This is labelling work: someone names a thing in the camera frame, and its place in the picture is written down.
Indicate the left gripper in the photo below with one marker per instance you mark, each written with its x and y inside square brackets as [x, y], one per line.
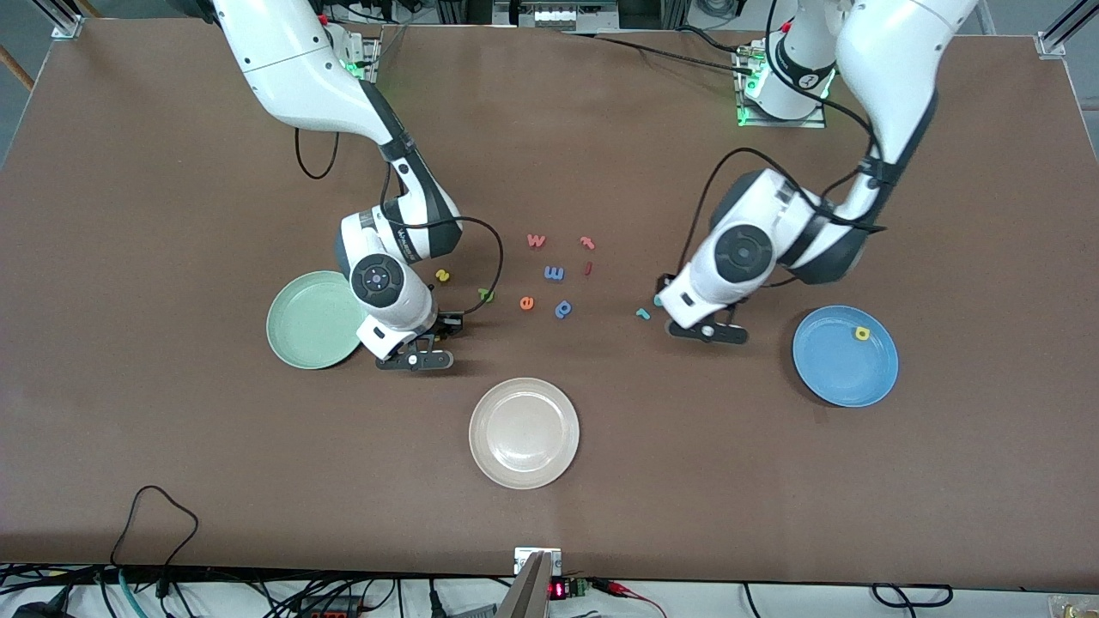
[664, 286]

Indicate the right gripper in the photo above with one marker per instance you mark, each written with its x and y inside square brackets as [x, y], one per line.
[447, 324]

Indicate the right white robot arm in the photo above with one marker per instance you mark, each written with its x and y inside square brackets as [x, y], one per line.
[292, 77]

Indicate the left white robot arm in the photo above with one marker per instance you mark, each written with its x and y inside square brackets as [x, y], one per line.
[893, 69]

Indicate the blue foam letter p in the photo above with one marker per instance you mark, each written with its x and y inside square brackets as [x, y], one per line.
[560, 312]

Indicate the blue foam letter m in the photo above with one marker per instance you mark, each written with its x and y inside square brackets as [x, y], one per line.
[554, 275]

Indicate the pink foam letter w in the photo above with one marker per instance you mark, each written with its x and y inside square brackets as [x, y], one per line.
[536, 243]

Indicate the beige round plate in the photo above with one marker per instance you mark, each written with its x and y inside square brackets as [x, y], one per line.
[524, 433]

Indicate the pale green round plate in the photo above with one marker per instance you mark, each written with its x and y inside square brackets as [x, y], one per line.
[305, 322]

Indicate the blue round plate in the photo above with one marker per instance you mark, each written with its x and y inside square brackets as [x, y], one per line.
[837, 369]

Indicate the grey metal pole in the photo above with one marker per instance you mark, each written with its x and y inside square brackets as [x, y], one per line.
[528, 596]

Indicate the red digit display module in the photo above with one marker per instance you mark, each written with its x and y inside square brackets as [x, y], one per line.
[558, 590]

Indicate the grey electronics box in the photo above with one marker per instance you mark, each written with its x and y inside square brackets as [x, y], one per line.
[554, 15]

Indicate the red clip lead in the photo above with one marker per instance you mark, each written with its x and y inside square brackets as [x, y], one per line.
[618, 589]

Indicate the black power strip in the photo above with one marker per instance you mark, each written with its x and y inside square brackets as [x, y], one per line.
[335, 611]

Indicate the brown wooden stick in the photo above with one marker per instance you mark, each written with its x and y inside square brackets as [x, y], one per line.
[15, 67]

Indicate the brass metal fitting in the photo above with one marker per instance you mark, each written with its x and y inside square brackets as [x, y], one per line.
[1073, 609]

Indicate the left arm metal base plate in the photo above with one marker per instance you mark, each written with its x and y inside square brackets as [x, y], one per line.
[777, 123]

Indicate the white metal bracket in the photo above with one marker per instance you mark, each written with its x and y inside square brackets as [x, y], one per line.
[521, 560]

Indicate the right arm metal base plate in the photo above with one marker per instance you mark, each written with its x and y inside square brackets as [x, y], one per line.
[367, 73]

